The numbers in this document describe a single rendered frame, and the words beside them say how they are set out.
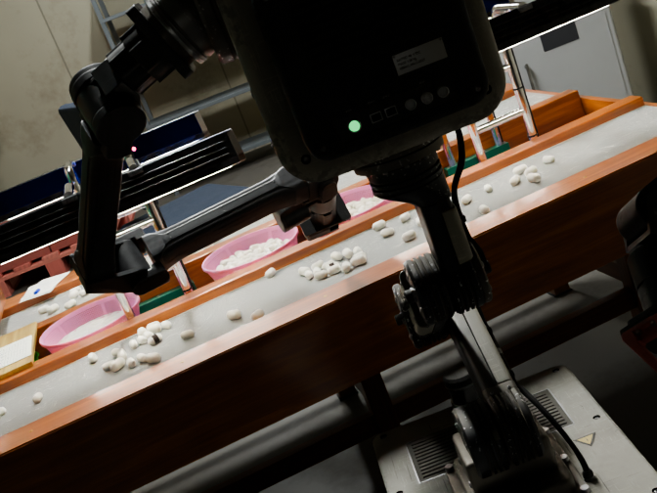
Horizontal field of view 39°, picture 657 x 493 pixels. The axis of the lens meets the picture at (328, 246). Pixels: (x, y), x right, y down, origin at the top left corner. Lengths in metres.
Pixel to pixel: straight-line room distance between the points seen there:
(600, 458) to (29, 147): 7.14
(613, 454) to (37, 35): 7.08
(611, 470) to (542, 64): 3.24
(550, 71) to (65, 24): 4.66
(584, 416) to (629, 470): 0.20
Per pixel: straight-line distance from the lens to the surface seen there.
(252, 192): 1.71
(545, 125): 2.81
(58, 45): 8.23
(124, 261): 1.67
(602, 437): 1.73
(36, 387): 2.23
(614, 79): 4.80
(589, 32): 4.73
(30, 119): 8.34
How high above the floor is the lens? 1.41
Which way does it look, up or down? 17 degrees down
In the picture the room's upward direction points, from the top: 21 degrees counter-clockwise
